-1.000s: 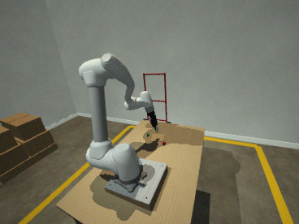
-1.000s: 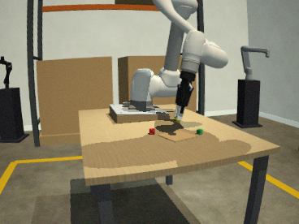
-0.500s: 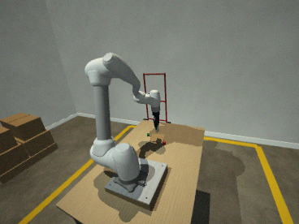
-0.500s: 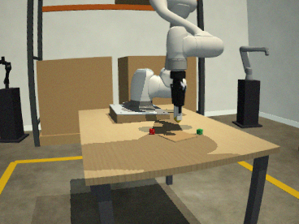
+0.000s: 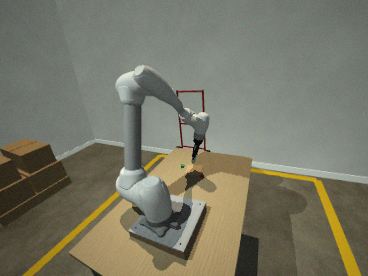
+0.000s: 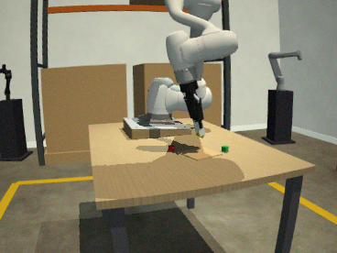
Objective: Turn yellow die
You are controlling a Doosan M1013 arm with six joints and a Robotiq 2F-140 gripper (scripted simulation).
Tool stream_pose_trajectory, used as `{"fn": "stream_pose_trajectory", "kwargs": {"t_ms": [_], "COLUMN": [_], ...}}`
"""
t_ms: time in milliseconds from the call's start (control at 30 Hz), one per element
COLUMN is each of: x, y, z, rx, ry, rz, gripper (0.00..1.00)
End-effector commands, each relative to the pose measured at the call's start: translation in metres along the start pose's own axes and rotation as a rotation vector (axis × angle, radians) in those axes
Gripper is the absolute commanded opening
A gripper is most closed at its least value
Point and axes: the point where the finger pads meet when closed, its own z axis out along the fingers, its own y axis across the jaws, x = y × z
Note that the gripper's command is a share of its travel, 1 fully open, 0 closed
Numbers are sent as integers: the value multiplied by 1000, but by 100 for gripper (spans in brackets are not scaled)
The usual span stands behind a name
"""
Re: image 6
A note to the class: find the tan flat mat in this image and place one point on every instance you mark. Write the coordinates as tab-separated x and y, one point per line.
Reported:
200	153

